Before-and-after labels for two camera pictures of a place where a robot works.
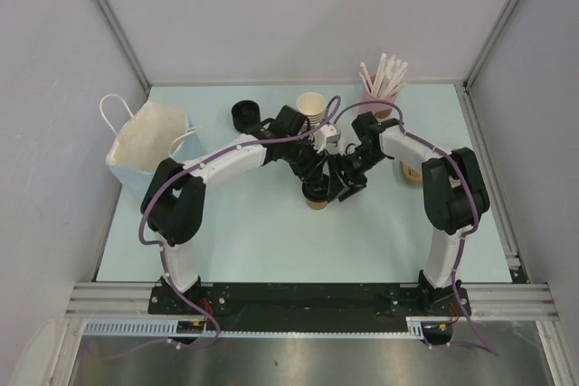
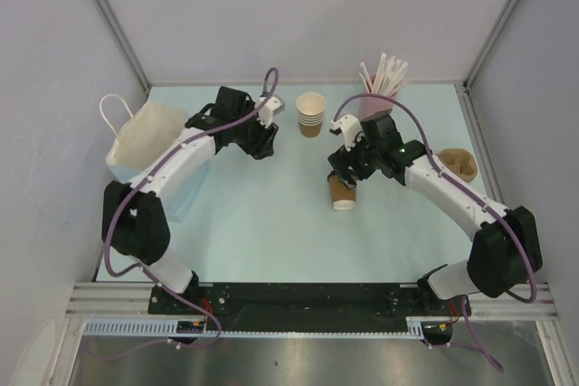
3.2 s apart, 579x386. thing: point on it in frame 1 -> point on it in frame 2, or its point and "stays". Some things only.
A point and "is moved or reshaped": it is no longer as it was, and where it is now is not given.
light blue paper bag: [147, 140] is moved or reshaped
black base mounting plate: [311, 306] stays
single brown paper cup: [317, 205] is moved or reshaped
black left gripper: [315, 164] -> [263, 147]
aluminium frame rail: [510, 302] stays
